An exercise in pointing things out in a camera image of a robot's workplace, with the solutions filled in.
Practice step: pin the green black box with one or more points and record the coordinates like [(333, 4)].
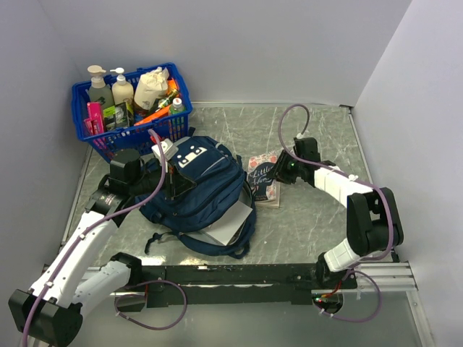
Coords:
[(118, 116)]

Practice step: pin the white paperback book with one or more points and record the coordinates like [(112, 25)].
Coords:
[(224, 229)]

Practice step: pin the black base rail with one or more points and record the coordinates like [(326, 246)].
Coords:
[(236, 284)]

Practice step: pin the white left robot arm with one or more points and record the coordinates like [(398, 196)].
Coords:
[(52, 310)]

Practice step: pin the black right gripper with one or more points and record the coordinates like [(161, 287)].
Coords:
[(279, 172)]

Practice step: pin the beige paper bag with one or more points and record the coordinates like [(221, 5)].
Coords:
[(151, 86)]

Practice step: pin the navy blue student backpack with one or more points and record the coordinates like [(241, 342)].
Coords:
[(221, 182)]

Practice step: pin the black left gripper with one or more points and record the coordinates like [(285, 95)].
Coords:
[(176, 183)]

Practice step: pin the blue plastic basket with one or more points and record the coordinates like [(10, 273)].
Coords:
[(172, 127)]

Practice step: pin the pink box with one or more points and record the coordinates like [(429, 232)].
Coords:
[(94, 122)]

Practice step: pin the cream pump bottle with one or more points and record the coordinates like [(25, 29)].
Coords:
[(123, 91)]

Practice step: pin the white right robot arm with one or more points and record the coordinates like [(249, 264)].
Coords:
[(373, 222)]

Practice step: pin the Little Women floral book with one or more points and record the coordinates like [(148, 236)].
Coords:
[(266, 191)]

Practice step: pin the green bottle white cap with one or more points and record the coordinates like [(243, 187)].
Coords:
[(176, 106)]

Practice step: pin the grey-green pump bottle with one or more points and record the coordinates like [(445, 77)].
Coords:
[(99, 91)]

